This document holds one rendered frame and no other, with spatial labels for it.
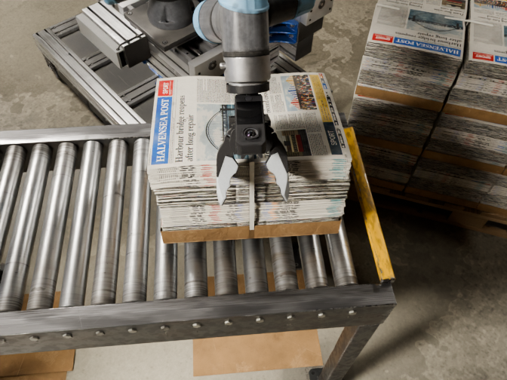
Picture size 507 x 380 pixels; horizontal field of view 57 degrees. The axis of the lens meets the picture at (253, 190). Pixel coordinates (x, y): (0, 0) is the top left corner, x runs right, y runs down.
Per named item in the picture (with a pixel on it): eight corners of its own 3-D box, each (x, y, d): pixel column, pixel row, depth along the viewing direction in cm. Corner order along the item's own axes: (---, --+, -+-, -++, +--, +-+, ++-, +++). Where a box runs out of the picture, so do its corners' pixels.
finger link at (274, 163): (296, 184, 87) (273, 142, 84) (302, 195, 81) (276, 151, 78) (281, 192, 87) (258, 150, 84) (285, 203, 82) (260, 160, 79)
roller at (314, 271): (297, 138, 130) (299, 125, 126) (327, 300, 103) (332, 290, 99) (279, 139, 129) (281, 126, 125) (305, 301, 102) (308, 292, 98)
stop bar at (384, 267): (352, 130, 125) (354, 125, 123) (395, 283, 100) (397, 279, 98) (340, 131, 124) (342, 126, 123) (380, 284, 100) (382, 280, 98)
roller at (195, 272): (203, 143, 128) (201, 130, 124) (208, 309, 101) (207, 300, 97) (184, 144, 128) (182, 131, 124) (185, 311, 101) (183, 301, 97)
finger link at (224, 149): (234, 180, 81) (254, 136, 79) (234, 184, 80) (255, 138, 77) (208, 170, 81) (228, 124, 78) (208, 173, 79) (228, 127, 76)
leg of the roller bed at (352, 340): (333, 374, 166) (377, 301, 110) (336, 392, 163) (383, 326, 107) (316, 375, 165) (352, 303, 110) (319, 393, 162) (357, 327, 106)
